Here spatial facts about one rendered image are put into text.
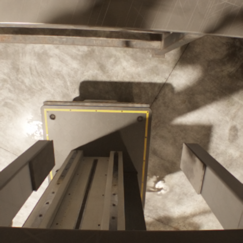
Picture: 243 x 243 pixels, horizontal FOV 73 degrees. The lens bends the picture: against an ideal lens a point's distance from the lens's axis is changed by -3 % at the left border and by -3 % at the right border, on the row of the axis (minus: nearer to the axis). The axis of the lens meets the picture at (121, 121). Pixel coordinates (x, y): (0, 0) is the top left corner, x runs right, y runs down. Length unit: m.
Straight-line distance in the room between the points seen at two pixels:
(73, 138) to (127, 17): 0.83
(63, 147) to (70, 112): 0.25
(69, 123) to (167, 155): 0.89
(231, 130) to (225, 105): 0.23
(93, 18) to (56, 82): 0.98
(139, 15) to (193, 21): 0.15
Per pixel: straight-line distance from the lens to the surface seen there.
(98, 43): 1.16
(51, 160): 0.17
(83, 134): 1.13
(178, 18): 0.54
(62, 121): 1.14
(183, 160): 0.17
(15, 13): 0.59
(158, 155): 1.56
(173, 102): 1.44
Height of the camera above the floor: 1.36
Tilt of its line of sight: 75 degrees down
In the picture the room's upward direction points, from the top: 178 degrees clockwise
